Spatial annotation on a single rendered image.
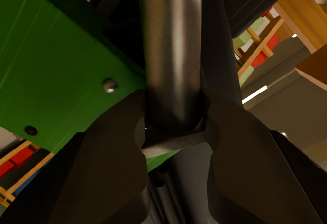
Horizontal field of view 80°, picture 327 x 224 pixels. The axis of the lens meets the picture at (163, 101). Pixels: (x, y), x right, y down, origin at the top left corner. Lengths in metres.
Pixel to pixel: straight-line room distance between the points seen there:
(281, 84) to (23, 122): 7.61
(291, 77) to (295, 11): 6.75
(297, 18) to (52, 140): 0.89
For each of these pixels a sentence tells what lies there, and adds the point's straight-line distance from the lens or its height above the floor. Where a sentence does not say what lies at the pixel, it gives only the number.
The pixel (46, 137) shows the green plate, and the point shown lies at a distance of 0.19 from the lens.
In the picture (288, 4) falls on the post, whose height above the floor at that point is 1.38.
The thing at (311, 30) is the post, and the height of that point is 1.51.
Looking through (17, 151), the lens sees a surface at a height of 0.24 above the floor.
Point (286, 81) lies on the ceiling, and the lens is 7.66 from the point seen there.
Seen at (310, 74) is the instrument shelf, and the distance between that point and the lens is 0.65.
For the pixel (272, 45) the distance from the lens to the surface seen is 3.73.
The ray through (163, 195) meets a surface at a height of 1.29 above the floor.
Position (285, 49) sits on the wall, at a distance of 9.51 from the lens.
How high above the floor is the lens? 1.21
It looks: 7 degrees up
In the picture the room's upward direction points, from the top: 135 degrees clockwise
